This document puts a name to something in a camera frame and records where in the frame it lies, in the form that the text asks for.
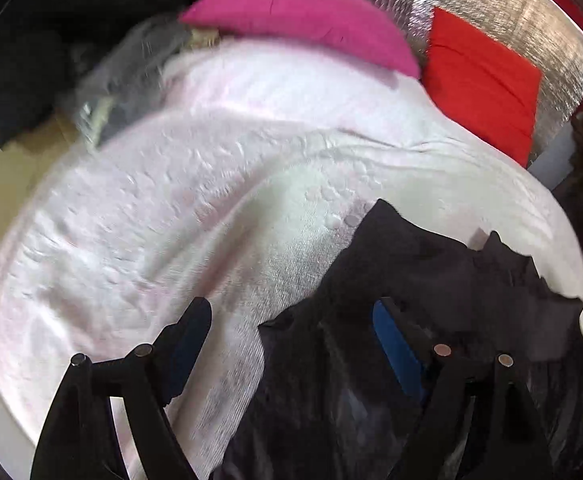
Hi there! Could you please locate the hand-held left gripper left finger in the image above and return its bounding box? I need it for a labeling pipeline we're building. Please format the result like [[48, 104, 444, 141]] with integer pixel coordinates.
[[29, 296, 213, 480]]

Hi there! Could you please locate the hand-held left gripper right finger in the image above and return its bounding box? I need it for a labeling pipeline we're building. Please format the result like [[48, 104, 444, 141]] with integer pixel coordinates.
[[371, 297, 555, 480]]

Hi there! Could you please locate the black jacket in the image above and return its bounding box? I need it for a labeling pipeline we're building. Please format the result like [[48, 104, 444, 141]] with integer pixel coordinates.
[[212, 199, 583, 480]]

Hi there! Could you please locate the pile of dark clothes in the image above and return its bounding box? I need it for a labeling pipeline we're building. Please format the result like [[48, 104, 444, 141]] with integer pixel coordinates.
[[0, 0, 192, 146]]

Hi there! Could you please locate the white bed blanket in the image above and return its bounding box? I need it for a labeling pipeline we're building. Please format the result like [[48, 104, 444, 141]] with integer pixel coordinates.
[[0, 35, 583, 480]]

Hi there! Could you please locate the grey cloth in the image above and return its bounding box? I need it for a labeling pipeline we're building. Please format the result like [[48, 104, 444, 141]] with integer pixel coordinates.
[[64, 15, 195, 148]]

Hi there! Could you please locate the magenta cloth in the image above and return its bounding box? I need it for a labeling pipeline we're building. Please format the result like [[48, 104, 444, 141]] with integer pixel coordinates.
[[179, 0, 421, 80]]

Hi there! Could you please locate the silver quilted foil panel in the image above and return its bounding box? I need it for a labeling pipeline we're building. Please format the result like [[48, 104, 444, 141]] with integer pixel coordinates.
[[319, 0, 583, 161]]

